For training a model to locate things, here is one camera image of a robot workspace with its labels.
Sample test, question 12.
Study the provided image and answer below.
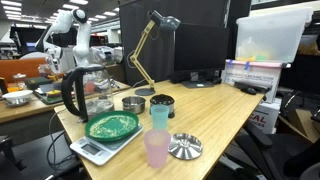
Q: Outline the teal plastic cup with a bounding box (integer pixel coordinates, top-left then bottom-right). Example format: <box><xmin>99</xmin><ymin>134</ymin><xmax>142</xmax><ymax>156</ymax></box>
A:
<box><xmin>151</xmin><ymin>105</ymin><xmax>169</xmax><ymax>129</ymax></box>

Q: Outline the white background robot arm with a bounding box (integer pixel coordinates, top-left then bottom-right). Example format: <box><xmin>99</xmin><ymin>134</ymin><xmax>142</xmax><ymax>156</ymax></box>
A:
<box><xmin>35</xmin><ymin>9</ymin><xmax>91</xmax><ymax>74</ymax></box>

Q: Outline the pink plastic cup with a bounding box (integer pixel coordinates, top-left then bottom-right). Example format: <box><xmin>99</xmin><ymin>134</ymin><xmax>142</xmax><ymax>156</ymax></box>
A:
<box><xmin>144</xmin><ymin>129</ymin><xmax>171</xmax><ymax>168</ymax></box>

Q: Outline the steel container with dark contents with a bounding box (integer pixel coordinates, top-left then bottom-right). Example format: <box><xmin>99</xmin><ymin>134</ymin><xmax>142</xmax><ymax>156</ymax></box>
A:
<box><xmin>150</xmin><ymin>94</ymin><xmax>175</xmax><ymax>118</ymax></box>

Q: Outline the small steel bowl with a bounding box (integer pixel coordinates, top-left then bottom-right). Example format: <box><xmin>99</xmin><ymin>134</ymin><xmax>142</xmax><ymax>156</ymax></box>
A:
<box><xmin>122</xmin><ymin>96</ymin><xmax>146</xmax><ymax>114</ymax></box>

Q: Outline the black computer monitor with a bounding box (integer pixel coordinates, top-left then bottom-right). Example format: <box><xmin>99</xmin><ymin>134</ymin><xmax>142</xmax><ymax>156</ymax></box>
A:
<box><xmin>168</xmin><ymin>23</ymin><xmax>229</xmax><ymax>88</ymax></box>

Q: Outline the round steel lid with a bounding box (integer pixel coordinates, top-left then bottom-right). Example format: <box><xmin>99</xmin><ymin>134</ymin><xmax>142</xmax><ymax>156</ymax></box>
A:
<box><xmin>168</xmin><ymin>133</ymin><xmax>203</xmax><ymax>160</ymax></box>

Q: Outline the green plate with rice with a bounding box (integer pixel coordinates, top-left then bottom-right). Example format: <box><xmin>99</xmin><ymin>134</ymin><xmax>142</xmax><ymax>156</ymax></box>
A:
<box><xmin>85</xmin><ymin>111</ymin><xmax>139</xmax><ymax>142</ymax></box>

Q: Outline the yellow desk lamp grey shade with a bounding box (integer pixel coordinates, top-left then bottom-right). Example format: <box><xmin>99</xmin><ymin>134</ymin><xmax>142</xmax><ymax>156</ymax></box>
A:
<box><xmin>129</xmin><ymin>9</ymin><xmax>182</xmax><ymax>97</ymax></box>

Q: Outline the white kitchen scale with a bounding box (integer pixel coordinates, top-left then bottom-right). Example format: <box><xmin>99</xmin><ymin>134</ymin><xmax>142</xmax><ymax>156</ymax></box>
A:
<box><xmin>70</xmin><ymin>124</ymin><xmax>143</xmax><ymax>166</ymax></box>

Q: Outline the black computer mouse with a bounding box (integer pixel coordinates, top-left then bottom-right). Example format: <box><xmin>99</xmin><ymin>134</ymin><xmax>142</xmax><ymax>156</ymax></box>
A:
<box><xmin>241</xmin><ymin>87</ymin><xmax>257</xmax><ymax>95</ymax></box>

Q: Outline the white box red lettering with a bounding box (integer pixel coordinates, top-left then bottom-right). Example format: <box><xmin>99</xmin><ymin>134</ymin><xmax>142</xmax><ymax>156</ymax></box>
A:
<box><xmin>249</xmin><ymin>98</ymin><xmax>282</xmax><ymax>134</ymax></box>

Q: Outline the white cardboard box with print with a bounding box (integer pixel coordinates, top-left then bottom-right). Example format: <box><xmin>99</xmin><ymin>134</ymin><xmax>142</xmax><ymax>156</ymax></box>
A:
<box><xmin>221</xmin><ymin>60</ymin><xmax>291</xmax><ymax>103</ymax></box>

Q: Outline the dark tray on back table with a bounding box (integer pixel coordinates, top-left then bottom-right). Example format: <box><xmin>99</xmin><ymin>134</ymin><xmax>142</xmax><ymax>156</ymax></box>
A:
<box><xmin>33</xmin><ymin>88</ymin><xmax>63</xmax><ymax>105</ymax></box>

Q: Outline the dark green case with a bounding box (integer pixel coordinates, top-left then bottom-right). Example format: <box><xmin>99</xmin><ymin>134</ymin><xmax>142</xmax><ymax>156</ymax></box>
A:
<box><xmin>25</xmin><ymin>77</ymin><xmax>52</xmax><ymax>90</ymax></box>

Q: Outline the clear plastic storage bin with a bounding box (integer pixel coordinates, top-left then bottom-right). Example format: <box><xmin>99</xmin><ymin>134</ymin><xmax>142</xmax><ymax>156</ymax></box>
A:
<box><xmin>235</xmin><ymin>7</ymin><xmax>313</xmax><ymax>63</ymax></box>

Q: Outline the black office chair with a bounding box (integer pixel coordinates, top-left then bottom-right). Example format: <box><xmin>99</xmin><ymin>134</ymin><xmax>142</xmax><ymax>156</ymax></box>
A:
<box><xmin>234</xmin><ymin>122</ymin><xmax>320</xmax><ymax>180</ymax></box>

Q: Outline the white bowl on back table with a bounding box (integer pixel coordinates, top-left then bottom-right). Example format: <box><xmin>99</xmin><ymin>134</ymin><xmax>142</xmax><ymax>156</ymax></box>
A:
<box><xmin>3</xmin><ymin>90</ymin><xmax>33</xmax><ymax>107</ymax></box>

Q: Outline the glass electric kettle black handle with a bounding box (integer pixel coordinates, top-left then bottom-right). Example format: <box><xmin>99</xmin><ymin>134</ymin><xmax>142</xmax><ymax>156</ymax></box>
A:
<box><xmin>61</xmin><ymin>64</ymin><xmax>114</xmax><ymax>122</ymax></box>

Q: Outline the black cable under table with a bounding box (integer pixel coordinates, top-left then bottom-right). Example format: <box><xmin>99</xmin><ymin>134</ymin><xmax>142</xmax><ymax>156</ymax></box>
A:
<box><xmin>45</xmin><ymin>108</ymin><xmax>76</xmax><ymax>172</ymax></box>

